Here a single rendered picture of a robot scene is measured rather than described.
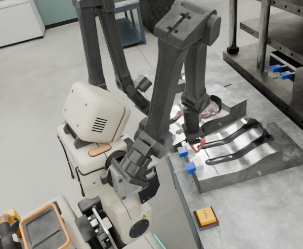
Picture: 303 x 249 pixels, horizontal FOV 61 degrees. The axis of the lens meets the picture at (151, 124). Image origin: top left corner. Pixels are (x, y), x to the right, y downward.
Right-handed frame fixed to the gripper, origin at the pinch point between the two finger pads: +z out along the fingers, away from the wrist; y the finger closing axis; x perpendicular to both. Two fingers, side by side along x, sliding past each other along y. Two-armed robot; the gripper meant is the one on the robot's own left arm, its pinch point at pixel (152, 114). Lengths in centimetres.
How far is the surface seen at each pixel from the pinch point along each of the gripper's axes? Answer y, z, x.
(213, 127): -16.1, 26.0, -16.6
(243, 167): -49, 15, -5
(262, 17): 9, 27, -96
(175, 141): -11.5, 14.2, 3.0
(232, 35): 46, 55, -98
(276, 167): -55, 26, -15
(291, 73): -21, 47, -76
